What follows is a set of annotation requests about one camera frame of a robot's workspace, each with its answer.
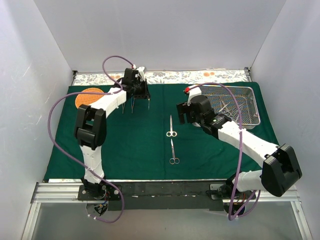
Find metal mesh instrument tray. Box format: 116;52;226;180
199;85;261;130

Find steel surgical scissors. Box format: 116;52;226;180
169;139;180;165
166;115;178;137

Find green surgical cloth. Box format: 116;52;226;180
44;82;292;180

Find round woven bamboo tray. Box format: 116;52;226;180
75;87;104;109

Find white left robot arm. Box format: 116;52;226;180
74;66;151;200

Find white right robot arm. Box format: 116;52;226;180
176;95;303;199

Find steel surgical forceps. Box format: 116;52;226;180
218;97;240;123

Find floral patterned table mat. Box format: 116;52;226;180
73;69;249;86

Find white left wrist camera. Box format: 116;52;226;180
136;66;147;81

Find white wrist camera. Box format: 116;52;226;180
184;85;202;106
136;66;147;81

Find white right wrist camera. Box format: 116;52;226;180
184;85;202;106

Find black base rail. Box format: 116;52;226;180
77;180;257;212

